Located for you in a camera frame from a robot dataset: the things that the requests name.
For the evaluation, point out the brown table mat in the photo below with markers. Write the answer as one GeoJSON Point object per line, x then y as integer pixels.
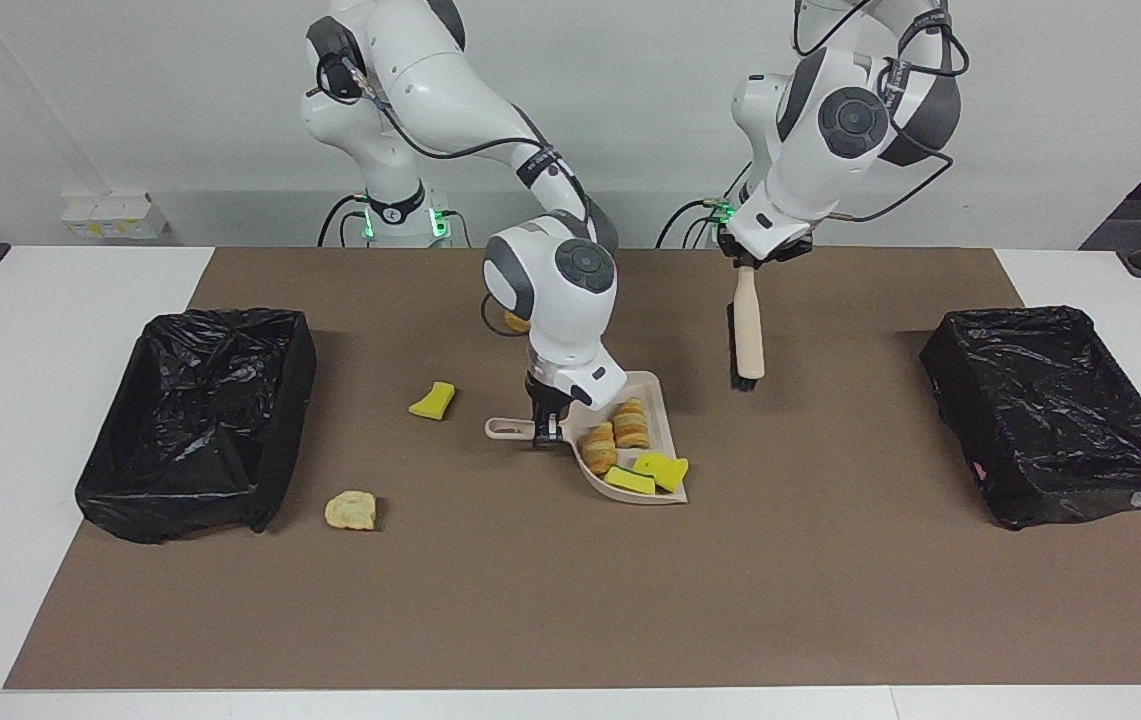
{"type": "Point", "coordinates": [530, 620]}

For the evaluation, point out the beige plastic dustpan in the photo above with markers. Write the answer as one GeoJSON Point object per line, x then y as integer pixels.
{"type": "Point", "coordinates": [520, 430]}

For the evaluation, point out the orange striped croissant roll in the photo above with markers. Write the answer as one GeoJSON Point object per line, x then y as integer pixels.
{"type": "Point", "coordinates": [598, 449]}

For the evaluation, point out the white power strip box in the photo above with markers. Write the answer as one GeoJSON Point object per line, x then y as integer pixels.
{"type": "Point", "coordinates": [113, 216]}

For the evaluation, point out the beige brush with black bristles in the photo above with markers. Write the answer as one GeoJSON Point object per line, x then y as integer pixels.
{"type": "Point", "coordinates": [749, 330]}

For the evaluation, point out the black bag lined bin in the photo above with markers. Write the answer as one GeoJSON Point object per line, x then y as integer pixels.
{"type": "Point", "coordinates": [190, 430]}
{"type": "Point", "coordinates": [1050, 410]}

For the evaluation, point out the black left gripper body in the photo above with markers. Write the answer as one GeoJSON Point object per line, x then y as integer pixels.
{"type": "Point", "coordinates": [770, 263]}

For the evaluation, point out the pale striped croissant roll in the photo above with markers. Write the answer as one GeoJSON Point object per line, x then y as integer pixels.
{"type": "Point", "coordinates": [631, 424]}

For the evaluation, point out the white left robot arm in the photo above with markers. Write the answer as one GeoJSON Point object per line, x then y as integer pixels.
{"type": "Point", "coordinates": [830, 150]}

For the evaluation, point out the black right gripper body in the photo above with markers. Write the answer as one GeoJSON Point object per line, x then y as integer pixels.
{"type": "Point", "coordinates": [548, 398]}

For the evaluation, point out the small yellow sponge piece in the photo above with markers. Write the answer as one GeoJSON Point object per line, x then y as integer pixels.
{"type": "Point", "coordinates": [433, 401]}

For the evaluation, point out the yellow and green sponge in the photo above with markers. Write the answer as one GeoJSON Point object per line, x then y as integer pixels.
{"type": "Point", "coordinates": [628, 480]}

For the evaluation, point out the brown fried bun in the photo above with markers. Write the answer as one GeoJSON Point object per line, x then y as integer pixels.
{"type": "Point", "coordinates": [517, 322]}

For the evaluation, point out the pale yellow dumpling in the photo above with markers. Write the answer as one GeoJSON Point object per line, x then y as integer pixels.
{"type": "Point", "coordinates": [350, 510]}

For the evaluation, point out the notched yellow sponge chunk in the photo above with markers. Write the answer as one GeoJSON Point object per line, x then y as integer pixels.
{"type": "Point", "coordinates": [665, 468]}

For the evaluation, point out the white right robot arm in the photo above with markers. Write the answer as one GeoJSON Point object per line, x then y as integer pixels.
{"type": "Point", "coordinates": [560, 300]}

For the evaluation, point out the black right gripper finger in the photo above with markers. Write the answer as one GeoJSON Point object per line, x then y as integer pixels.
{"type": "Point", "coordinates": [548, 430]}

